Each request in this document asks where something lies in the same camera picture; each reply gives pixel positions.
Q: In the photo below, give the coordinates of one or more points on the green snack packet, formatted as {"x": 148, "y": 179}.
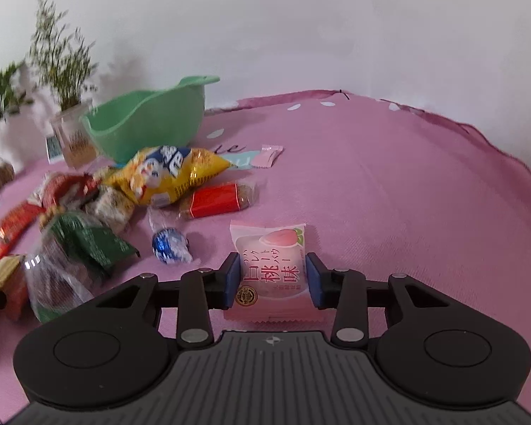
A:
{"x": 87, "y": 241}

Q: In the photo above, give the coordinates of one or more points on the red white snack bag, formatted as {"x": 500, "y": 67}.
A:
{"x": 71, "y": 191}

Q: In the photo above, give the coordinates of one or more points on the clear nougat candy packet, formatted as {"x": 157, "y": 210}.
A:
{"x": 112, "y": 208}

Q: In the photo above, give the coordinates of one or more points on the pink peach snack packet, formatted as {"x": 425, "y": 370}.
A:
{"x": 274, "y": 286}

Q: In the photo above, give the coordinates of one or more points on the clear potted plant cup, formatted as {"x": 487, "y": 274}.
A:
{"x": 60, "y": 59}

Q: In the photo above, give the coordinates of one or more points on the green plastic bowl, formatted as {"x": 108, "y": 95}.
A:
{"x": 139, "y": 119}

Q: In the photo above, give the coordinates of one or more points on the yellow chips bag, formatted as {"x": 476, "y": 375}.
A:
{"x": 161, "y": 176}

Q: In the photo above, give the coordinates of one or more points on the pink tablecloth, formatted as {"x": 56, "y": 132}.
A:
{"x": 427, "y": 227}

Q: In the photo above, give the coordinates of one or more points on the clear dark snack packet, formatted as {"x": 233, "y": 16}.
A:
{"x": 56, "y": 283}

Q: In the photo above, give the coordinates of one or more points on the red wrapped snack bar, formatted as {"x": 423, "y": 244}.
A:
{"x": 216, "y": 200}

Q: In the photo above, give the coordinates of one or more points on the white digital clock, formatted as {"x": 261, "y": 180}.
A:
{"x": 54, "y": 150}

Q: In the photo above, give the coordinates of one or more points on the red gold ornate packet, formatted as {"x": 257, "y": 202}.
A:
{"x": 15, "y": 223}

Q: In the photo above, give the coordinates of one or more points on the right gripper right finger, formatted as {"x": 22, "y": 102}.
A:
{"x": 322, "y": 287}

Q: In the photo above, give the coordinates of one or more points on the gold long snack packet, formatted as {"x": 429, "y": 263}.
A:
{"x": 13, "y": 290}

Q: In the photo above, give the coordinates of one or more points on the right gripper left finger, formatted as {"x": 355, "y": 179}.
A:
{"x": 221, "y": 285}

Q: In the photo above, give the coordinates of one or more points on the blue foil chocolate ball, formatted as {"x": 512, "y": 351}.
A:
{"x": 169, "y": 244}

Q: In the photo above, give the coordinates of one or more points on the small pink candy wrapper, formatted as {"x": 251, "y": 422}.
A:
{"x": 266, "y": 156}

